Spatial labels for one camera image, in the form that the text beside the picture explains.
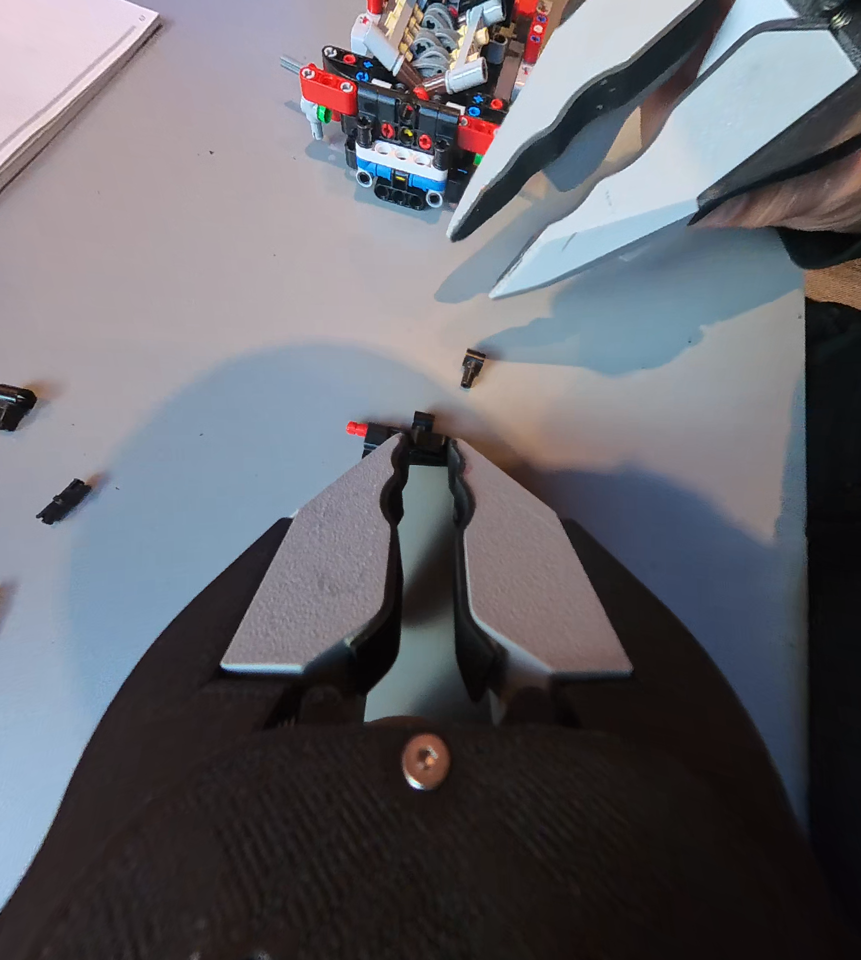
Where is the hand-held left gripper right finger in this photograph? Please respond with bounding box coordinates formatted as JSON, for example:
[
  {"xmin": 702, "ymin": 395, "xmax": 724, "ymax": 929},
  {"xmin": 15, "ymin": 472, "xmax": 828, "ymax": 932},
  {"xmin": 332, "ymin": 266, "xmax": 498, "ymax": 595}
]
[{"xmin": 447, "ymin": 440, "xmax": 634, "ymax": 702}]

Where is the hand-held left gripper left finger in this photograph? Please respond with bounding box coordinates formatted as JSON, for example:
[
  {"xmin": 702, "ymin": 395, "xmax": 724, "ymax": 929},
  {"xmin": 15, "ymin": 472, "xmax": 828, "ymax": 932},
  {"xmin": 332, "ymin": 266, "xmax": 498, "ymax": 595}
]
[{"xmin": 219, "ymin": 435, "xmax": 411, "ymax": 697}]

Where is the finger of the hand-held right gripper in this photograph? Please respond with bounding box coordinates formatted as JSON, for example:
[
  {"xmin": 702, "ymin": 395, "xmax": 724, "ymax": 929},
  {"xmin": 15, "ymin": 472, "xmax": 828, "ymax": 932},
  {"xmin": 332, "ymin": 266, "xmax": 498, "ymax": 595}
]
[
  {"xmin": 489, "ymin": 0, "xmax": 861, "ymax": 301},
  {"xmin": 447, "ymin": 0, "xmax": 705, "ymax": 243}
]

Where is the black hinged brick piece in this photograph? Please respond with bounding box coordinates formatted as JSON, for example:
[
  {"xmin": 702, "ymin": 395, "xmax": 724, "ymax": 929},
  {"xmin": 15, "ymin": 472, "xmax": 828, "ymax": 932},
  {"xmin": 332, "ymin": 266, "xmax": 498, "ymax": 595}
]
[{"xmin": 361, "ymin": 411, "xmax": 451, "ymax": 466}]

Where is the person's right forearm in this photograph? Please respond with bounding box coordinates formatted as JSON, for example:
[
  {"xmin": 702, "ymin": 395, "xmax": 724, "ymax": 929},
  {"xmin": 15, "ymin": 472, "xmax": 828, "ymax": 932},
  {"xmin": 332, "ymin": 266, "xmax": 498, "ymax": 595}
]
[{"xmin": 779, "ymin": 198, "xmax": 861, "ymax": 271}]

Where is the grey desk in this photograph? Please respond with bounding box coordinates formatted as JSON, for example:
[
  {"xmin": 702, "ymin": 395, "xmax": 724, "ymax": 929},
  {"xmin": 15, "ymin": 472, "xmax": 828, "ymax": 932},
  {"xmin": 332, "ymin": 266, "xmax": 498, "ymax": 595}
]
[{"xmin": 0, "ymin": 0, "xmax": 810, "ymax": 960}]

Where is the person's right hand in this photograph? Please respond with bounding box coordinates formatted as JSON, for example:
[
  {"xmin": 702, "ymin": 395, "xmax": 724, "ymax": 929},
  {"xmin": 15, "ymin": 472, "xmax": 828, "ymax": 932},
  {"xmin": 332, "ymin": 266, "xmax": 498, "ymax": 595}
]
[{"xmin": 700, "ymin": 105, "xmax": 861, "ymax": 235}]

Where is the toy brick car model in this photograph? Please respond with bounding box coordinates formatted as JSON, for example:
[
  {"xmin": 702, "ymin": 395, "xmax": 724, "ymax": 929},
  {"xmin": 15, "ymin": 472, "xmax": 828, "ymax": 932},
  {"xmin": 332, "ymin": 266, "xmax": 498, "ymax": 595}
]
[{"xmin": 280, "ymin": 0, "xmax": 552, "ymax": 213}]

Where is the cluster of black connector pieces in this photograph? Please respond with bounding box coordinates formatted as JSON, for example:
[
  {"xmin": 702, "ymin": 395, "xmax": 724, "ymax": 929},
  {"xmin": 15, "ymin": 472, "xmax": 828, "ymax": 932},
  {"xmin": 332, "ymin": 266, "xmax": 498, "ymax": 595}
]
[{"xmin": 0, "ymin": 384, "xmax": 93, "ymax": 651}]

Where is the open instruction book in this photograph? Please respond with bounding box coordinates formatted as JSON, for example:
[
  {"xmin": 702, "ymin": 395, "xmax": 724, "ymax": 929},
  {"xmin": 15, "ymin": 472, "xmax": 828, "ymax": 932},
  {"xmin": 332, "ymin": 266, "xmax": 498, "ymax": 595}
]
[{"xmin": 0, "ymin": 0, "xmax": 163, "ymax": 241}]

